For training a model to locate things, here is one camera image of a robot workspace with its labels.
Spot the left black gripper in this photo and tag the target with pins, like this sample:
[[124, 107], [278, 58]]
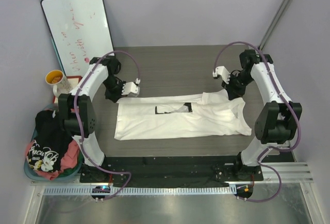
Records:
[[113, 96]]

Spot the black floral-print t-shirt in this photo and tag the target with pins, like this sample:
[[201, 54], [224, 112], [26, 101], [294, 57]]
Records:
[[46, 141]]

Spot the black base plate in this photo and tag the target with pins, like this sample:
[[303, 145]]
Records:
[[164, 168]]

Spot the yellow-lined floral mug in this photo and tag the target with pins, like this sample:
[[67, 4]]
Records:
[[58, 82]]

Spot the pink t-shirt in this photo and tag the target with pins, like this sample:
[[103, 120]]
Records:
[[69, 154]]

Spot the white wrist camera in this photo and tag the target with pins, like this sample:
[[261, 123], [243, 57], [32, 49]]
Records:
[[221, 72], [131, 88]]

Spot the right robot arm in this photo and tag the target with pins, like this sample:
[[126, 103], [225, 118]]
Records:
[[278, 121]]

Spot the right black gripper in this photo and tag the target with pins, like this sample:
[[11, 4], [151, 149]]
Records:
[[232, 93]]

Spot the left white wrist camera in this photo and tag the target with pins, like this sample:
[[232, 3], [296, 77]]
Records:
[[131, 88]]

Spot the white robot-print t-shirt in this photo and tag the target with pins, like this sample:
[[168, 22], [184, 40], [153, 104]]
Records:
[[184, 116]]

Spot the right aluminium frame rail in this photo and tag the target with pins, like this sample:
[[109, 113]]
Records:
[[292, 167]]

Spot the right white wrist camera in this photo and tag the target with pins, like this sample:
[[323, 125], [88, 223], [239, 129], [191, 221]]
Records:
[[221, 72]]

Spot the right corner aluminium post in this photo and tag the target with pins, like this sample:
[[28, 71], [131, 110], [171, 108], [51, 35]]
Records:
[[275, 21]]

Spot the teal laundry basket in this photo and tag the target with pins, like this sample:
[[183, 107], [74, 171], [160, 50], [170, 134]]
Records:
[[33, 175]]

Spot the white dry-erase board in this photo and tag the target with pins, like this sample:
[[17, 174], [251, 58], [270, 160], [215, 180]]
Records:
[[80, 32]]

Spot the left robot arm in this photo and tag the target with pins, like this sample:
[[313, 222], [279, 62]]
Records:
[[76, 112]]

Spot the slotted cable duct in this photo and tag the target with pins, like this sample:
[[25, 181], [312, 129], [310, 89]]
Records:
[[101, 190]]

